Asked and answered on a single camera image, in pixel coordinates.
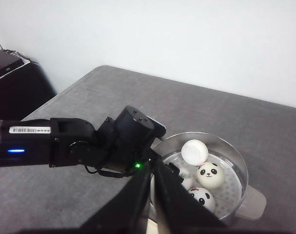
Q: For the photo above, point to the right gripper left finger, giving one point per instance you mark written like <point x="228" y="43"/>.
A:
<point x="127" y="212"/>

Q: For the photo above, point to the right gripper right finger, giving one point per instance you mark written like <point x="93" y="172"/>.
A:
<point x="179" y="213"/>

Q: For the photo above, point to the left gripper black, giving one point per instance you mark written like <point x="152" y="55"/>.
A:
<point x="126" y="140"/>

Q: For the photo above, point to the panda bun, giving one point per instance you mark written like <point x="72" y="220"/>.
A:
<point x="194" y="152"/>
<point x="204" y="197"/>
<point x="210" y="175"/>

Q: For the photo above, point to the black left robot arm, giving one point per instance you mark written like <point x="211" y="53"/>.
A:
<point x="57" y="142"/>

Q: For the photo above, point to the cream rectangular tray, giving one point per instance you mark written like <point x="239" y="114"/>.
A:
<point x="152" y="227"/>

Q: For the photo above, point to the stainless steel steamer pot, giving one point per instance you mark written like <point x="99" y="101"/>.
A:
<point x="235" y="198"/>

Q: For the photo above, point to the black box with device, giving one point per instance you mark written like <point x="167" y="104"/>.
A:
<point x="23" y="86"/>

